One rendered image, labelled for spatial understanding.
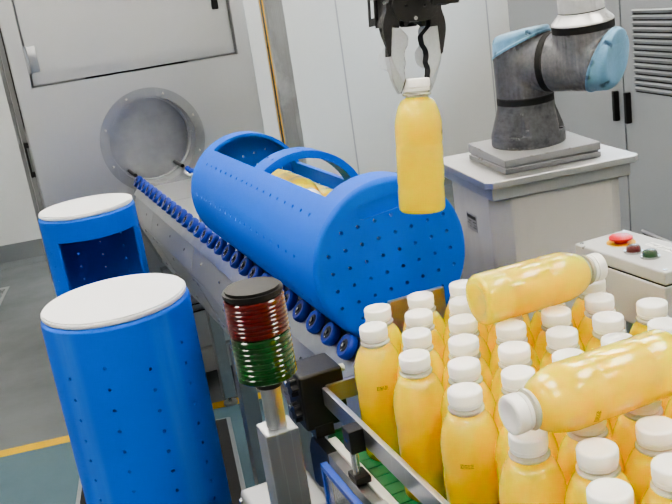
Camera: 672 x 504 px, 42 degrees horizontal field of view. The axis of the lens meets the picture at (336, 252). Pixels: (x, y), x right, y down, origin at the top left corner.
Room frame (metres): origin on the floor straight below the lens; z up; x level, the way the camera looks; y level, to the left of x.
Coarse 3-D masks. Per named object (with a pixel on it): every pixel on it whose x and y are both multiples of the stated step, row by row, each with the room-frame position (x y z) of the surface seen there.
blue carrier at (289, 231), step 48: (240, 144) 2.21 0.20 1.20; (192, 192) 2.15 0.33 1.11; (240, 192) 1.78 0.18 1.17; (288, 192) 1.56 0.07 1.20; (336, 192) 1.41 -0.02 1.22; (384, 192) 1.40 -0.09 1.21; (240, 240) 1.77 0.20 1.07; (288, 240) 1.47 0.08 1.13; (336, 240) 1.36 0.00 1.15; (384, 240) 1.39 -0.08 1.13; (432, 240) 1.42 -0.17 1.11; (336, 288) 1.36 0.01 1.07; (384, 288) 1.39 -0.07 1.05
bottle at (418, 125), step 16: (416, 96) 1.24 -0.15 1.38; (400, 112) 1.24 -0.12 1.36; (416, 112) 1.23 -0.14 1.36; (432, 112) 1.23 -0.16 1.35; (400, 128) 1.24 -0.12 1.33; (416, 128) 1.22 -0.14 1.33; (432, 128) 1.23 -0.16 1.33; (400, 144) 1.24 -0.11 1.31; (416, 144) 1.22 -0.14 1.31; (432, 144) 1.23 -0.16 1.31; (400, 160) 1.24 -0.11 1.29; (416, 160) 1.22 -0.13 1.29; (432, 160) 1.22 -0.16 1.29; (400, 176) 1.24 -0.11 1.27; (416, 176) 1.22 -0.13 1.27; (432, 176) 1.22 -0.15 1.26; (400, 192) 1.24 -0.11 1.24; (416, 192) 1.22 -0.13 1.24; (432, 192) 1.22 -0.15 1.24; (400, 208) 1.24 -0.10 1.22; (416, 208) 1.22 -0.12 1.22; (432, 208) 1.22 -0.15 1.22
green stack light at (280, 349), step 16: (288, 336) 0.84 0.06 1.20; (240, 352) 0.83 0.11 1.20; (256, 352) 0.82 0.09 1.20; (272, 352) 0.82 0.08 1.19; (288, 352) 0.83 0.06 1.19; (240, 368) 0.83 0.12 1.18; (256, 368) 0.82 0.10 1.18; (272, 368) 0.82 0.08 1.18; (288, 368) 0.83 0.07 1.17; (256, 384) 0.82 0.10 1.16; (272, 384) 0.82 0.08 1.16
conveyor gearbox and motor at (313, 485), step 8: (312, 480) 1.13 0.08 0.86; (248, 488) 1.14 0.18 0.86; (256, 488) 1.13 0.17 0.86; (264, 488) 1.13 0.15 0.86; (312, 488) 1.11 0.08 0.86; (320, 488) 1.11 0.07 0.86; (248, 496) 1.11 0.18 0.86; (256, 496) 1.11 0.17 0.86; (264, 496) 1.11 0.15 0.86; (312, 496) 1.09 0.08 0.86; (320, 496) 1.09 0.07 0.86
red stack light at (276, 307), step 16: (224, 304) 0.84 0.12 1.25; (256, 304) 0.82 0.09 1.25; (272, 304) 0.83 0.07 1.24; (240, 320) 0.82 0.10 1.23; (256, 320) 0.82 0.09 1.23; (272, 320) 0.82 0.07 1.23; (288, 320) 0.85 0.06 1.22; (240, 336) 0.82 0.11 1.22; (256, 336) 0.82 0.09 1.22; (272, 336) 0.82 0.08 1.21
